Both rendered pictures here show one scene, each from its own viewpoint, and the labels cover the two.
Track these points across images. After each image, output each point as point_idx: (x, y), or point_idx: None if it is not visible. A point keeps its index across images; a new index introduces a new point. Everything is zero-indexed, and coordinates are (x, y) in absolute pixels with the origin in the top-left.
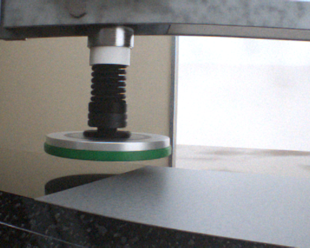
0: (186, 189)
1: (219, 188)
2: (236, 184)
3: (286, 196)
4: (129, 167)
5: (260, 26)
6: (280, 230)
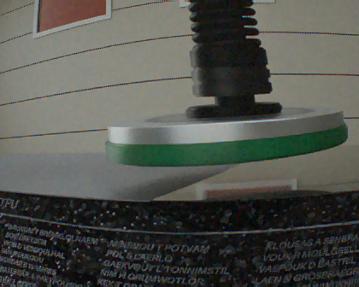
0: (114, 170)
1: (76, 172)
2: (48, 177)
3: (27, 170)
4: (197, 190)
5: None
6: (81, 155)
